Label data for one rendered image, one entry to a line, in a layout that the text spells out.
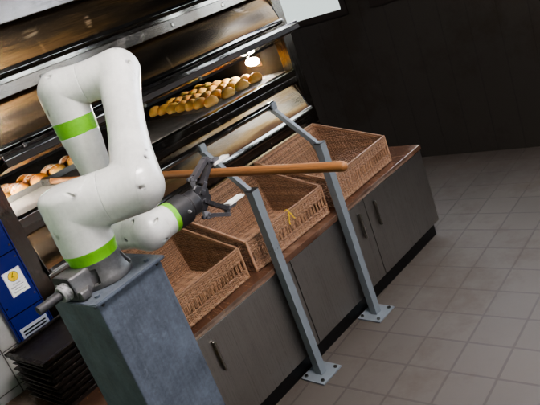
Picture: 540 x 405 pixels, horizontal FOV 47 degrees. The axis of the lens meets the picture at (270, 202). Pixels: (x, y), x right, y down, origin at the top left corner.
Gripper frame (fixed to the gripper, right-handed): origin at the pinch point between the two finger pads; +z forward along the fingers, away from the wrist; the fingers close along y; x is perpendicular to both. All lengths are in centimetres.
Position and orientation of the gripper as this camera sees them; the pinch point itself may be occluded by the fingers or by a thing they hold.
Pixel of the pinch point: (231, 177)
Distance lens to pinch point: 195.9
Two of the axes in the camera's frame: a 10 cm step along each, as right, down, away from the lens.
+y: 3.3, 8.9, 3.2
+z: 6.2, -4.6, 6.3
